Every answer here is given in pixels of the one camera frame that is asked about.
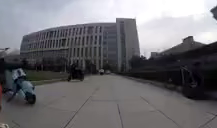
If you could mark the dark tree clump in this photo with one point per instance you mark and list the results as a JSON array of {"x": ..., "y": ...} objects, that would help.
[{"x": 136, "y": 62}]

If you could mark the large curved grey building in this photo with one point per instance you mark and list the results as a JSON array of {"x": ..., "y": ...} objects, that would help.
[{"x": 82, "y": 43}]

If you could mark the dark vehicle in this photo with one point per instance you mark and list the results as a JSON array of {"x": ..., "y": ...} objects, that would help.
[{"x": 76, "y": 73}]

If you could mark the grey paved slab path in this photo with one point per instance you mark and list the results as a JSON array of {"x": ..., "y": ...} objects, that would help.
[{"x": 109, "y": 103}]

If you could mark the grey kerb beside hedge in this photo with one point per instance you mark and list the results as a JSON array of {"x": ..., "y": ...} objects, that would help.
[{"x": 152, "y": 83}]

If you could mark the row of trees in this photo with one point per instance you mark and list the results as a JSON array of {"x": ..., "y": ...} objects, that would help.
[{"x": 49, "y": 64}]

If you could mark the dark long hedge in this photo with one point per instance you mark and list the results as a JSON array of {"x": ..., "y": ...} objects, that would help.
[{"x": 169, "y": 66}]

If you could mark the grey kerb beside grass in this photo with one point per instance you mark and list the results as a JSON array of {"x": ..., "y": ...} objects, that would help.
[{"x": 49, "y": 81}]

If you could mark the grass area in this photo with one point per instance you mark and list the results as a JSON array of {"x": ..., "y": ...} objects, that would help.
[{"x": 46, "y": 75}]

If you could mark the low building with roof block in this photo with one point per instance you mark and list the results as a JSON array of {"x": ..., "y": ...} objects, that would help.
[{"x": 182, "y": 47}]

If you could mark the dark parked bicycle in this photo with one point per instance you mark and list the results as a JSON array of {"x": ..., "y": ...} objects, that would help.
[{"x": 192, "y": 83}]

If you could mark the pale blue scooter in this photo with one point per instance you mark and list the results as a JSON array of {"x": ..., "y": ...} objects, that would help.
[{"x": 23, "y": 87}]

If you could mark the tall building with banded front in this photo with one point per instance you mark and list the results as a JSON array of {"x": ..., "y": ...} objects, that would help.
[{"x": 216, "y": 13}]

